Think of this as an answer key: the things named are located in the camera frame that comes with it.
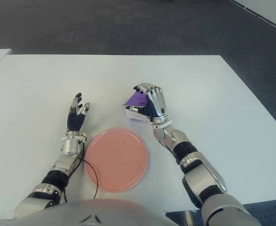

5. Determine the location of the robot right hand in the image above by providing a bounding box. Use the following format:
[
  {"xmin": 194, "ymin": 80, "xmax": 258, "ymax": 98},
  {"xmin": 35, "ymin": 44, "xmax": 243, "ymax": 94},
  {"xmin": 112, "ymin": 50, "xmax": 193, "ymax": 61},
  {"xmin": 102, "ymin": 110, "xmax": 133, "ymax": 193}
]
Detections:
[{"xmin": 125, "ymin": 82, "xmax": 169, "ymax": 124}]

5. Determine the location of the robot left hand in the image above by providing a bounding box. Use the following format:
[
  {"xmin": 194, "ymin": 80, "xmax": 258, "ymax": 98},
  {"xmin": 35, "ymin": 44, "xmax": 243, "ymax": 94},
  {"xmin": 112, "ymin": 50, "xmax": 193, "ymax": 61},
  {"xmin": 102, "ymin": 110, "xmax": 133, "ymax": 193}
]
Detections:
[{"xmin": 66, "ymin": 92, "xmax": 91, "ymax": 132}]

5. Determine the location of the purple tissue paper pack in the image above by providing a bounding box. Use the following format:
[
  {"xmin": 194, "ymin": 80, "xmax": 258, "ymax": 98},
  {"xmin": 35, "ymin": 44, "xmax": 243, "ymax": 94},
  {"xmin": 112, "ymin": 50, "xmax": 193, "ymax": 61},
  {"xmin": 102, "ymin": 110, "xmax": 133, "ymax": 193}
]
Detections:
[{"xmin": 122, "ymin": 91, "xmax": 150, "ymax": 121}]

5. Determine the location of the round pink plate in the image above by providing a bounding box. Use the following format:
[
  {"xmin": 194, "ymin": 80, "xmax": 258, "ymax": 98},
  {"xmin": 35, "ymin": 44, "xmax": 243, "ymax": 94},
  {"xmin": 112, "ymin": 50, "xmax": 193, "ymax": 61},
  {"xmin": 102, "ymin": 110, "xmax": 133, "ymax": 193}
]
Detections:
[{"xmin": 85, "ymin": 127, "xmax": 149, "ymax": 193}]

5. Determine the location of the silver robot torso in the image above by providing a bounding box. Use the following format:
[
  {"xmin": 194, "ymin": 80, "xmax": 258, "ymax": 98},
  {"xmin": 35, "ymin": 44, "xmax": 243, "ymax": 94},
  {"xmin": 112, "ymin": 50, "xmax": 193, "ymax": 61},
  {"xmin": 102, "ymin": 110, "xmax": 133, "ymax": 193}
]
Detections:
[{"xmin": 1, "ymin": 198, "xmax": 169, "ymax": 226}]

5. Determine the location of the dark stand base white stripe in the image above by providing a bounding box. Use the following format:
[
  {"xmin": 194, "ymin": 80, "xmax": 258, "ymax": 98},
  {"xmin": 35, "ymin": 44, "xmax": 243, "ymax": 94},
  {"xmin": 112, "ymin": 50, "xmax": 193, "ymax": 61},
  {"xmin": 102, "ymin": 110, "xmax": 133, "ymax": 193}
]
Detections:
[{"xmin": 166, "ymin": 210, "xmax": 196, "ymax": 226}]

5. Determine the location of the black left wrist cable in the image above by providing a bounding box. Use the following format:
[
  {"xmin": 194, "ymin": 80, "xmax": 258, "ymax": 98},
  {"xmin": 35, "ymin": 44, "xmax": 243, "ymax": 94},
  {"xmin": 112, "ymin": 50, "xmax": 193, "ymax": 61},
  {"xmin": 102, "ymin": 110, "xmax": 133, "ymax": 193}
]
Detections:
[{"xmin": 62, "ymin": 138, "xmax": 99, "ymax": 203}]

